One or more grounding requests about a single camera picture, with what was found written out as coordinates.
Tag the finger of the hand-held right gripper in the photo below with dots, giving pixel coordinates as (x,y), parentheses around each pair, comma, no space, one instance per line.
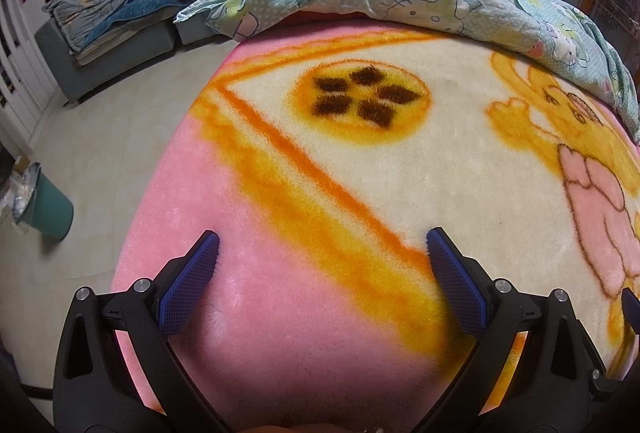
(632,308)

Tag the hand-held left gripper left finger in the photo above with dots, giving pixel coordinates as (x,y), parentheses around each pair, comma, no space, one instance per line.
(192,283)

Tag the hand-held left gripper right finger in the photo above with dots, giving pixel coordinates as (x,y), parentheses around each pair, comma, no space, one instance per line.
(455,283)

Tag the pink yellow printed blanket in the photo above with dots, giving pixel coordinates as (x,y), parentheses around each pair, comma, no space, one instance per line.
(400,173)

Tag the green waste bin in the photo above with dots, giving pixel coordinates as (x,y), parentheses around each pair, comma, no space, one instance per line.
(50,208)

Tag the grey sofa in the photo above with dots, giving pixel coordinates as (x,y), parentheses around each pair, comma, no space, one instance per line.
(125,48)

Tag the white cabinet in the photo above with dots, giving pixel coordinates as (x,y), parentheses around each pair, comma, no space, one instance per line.
(20,78)

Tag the blue plush throw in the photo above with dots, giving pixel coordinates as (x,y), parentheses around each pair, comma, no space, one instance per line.
(150,8)

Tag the grey blue clothes pile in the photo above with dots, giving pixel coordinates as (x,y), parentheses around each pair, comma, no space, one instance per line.
(85,8)

